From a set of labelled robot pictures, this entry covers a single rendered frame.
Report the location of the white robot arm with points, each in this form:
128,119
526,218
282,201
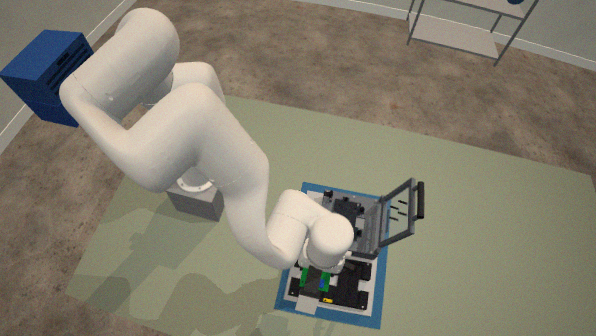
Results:
190,131

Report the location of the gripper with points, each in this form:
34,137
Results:
304,262

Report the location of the green circuit board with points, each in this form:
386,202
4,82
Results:
324,282

